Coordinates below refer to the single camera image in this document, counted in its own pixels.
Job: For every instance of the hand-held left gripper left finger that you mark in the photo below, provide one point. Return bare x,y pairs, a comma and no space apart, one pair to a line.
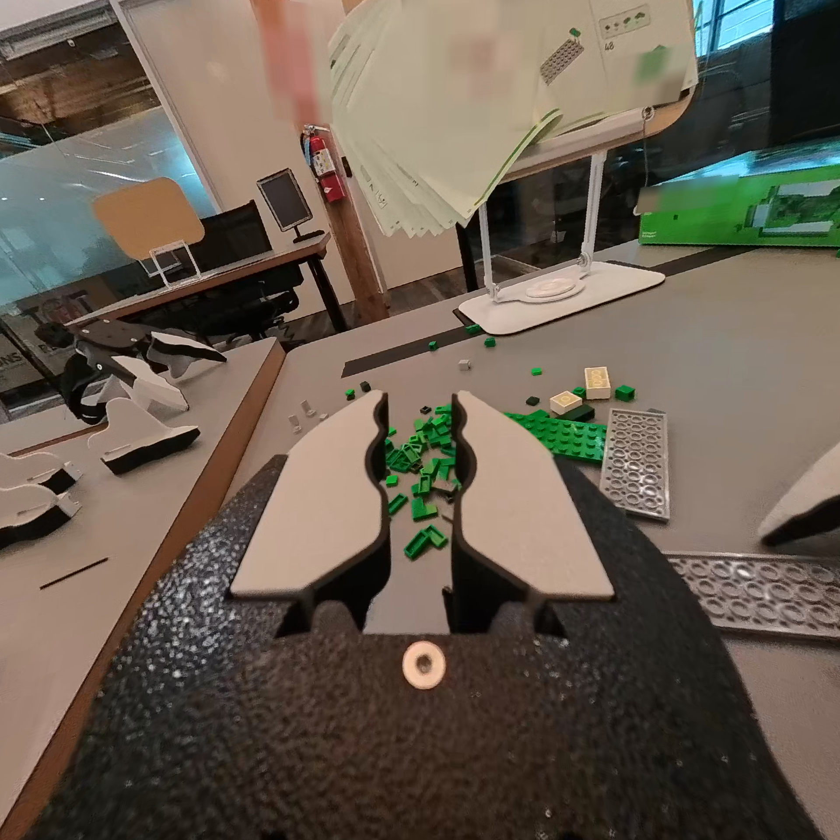
315,505

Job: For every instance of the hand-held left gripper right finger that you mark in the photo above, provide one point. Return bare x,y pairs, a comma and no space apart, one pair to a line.
525,512

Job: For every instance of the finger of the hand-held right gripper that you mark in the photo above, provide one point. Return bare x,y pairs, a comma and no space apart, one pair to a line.
817,492

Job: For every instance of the pile of small green pieces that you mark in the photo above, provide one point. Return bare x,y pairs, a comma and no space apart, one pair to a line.
426,469

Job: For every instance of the grey desk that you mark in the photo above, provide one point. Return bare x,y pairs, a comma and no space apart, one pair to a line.
722,367

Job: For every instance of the wooden office desk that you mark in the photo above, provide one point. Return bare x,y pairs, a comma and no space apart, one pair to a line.
262,259

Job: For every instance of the green studded plate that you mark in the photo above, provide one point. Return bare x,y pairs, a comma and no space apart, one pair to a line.
564,439

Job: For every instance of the grey studded plate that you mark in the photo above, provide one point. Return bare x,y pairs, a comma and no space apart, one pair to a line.
635,463
754,594

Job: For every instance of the cream two-stud brick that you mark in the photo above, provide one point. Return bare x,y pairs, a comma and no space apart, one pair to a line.
597,382

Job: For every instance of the wood-edged grey table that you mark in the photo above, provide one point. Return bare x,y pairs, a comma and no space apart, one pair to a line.
164,512

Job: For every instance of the black tape strip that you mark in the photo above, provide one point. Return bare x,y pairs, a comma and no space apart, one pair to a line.
394,354

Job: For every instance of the white book stand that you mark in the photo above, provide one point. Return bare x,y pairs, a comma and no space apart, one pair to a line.
577,289

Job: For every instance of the wooden pillar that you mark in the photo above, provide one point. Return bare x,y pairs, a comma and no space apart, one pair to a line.
358,262

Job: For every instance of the thin black stick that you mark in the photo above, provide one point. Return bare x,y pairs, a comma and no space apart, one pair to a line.
73,573

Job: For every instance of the black office chair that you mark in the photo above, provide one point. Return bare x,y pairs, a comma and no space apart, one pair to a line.
236,229

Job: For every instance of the green brick set box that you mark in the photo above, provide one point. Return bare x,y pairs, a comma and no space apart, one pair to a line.
722,210

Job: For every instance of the black framed tablet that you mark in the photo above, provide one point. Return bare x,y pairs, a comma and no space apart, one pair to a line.
283,200

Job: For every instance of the beige board stand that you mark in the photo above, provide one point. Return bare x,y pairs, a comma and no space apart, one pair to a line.
148,216

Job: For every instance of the red fire extinguisher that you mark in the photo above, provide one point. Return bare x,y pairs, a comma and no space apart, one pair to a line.
328,170

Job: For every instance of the pale green instruction booklet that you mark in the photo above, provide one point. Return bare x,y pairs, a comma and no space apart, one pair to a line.
459,98

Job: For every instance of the black monitor screen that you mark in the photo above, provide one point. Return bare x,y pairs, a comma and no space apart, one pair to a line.
807,65

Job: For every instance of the loose black gripper frame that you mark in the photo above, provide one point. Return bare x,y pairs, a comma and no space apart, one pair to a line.
108,334

